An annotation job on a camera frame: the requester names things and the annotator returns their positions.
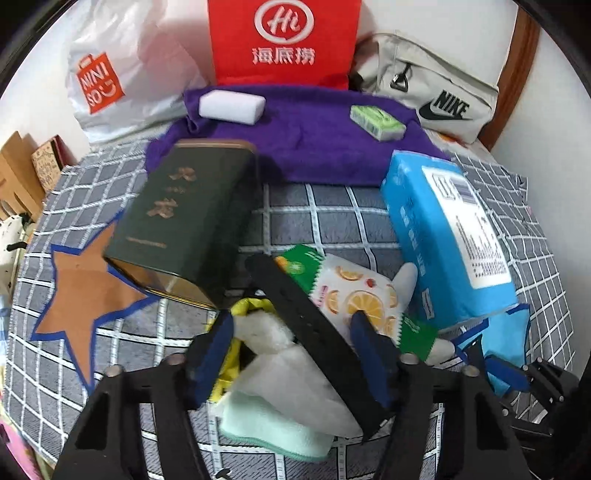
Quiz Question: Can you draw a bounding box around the white foam block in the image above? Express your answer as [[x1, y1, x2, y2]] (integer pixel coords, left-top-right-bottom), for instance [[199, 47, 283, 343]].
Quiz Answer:
[[198, 90, 266, 125]]

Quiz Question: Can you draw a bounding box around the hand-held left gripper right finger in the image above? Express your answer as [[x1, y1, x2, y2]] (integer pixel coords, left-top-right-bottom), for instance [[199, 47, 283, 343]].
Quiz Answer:
[[348, 313, 532, 480]]

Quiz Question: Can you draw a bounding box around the grey sling bag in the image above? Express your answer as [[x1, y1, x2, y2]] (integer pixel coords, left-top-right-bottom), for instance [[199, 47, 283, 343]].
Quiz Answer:
[[348, 32, 500, 144]]

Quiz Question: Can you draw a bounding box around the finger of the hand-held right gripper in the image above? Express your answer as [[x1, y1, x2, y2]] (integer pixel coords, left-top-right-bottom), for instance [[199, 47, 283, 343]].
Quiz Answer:
[[485, 355, 580, 407]]

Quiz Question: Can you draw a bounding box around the dark green tin box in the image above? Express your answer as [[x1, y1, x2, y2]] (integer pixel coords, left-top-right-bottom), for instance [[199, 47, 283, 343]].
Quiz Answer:
[[102, 139, 266, 310]]

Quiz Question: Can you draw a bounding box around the brown cardboard box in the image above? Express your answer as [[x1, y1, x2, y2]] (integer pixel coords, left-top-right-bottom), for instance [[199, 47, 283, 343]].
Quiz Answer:
[[0, 131, 47, 222]]

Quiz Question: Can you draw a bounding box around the brown wooden bed frame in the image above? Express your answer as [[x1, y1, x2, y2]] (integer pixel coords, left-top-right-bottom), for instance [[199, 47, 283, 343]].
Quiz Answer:
[[478, 9, 542, 151]]

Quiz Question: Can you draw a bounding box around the pink cloth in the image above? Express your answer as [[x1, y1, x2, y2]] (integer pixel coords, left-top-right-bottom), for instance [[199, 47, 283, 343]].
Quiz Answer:
[[0, 415, 43, 480]]

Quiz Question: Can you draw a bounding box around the purple towel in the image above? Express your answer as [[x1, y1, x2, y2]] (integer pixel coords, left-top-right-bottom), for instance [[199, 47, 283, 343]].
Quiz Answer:
[[145, 85, 451, 186]]

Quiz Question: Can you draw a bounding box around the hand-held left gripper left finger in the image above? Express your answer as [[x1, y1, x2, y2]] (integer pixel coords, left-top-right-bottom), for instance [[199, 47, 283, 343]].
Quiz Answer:
[[51, 311, 236, 480]]

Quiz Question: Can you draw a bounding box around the white plastic shopping bag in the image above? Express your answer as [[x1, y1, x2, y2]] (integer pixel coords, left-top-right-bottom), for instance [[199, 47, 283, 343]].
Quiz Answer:
[[65, 0, 218, 144]]

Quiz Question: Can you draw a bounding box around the mint green cloth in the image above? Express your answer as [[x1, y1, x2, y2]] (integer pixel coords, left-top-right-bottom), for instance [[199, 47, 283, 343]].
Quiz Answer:
[[218, 388, 334, 462]]

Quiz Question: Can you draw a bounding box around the green tissue packet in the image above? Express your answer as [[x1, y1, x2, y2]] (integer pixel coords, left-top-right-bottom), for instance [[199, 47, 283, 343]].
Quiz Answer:
[[349, 104, 407, 141]]

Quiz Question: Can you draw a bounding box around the red paper bag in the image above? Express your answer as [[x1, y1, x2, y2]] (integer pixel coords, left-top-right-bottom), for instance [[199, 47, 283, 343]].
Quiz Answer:
[[208, 0, 362, 90]]

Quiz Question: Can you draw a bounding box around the blue tissue pack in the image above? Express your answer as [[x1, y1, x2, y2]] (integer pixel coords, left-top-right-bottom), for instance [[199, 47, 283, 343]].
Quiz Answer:
[[379, 150, 520, 329]]

